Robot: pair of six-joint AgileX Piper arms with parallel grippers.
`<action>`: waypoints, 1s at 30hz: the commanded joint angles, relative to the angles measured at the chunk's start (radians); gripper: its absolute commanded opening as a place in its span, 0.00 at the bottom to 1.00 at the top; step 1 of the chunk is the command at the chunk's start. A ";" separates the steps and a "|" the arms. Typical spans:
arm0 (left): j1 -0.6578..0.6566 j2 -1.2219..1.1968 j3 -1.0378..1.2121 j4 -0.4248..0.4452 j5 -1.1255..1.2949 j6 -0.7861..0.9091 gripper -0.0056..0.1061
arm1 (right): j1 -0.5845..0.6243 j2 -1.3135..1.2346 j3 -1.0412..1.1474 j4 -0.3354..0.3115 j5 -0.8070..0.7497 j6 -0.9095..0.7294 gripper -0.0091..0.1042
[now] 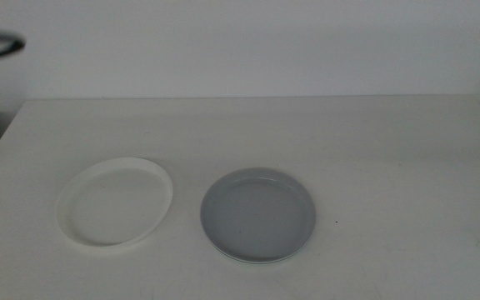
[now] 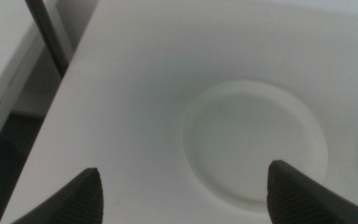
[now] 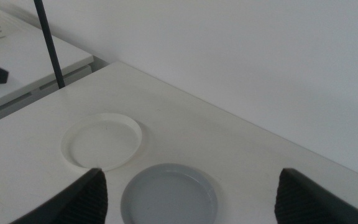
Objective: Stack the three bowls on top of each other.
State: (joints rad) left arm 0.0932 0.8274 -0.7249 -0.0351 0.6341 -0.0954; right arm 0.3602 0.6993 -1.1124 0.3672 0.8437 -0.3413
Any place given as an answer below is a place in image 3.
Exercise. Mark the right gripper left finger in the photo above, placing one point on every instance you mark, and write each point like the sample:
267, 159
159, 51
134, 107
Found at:
82, 205

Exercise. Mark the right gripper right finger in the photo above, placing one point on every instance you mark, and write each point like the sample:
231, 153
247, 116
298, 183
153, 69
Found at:
303, 202

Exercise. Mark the white shallow bowl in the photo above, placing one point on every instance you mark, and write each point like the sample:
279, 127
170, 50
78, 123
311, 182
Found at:
104, 143

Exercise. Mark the grey shallow bowl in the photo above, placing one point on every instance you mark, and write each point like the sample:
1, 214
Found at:
169, 199

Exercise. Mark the white side table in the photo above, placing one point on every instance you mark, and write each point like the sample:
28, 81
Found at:
26, 59

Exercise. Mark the black camera stand pole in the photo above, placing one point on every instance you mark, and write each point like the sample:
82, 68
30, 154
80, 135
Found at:
50, 46

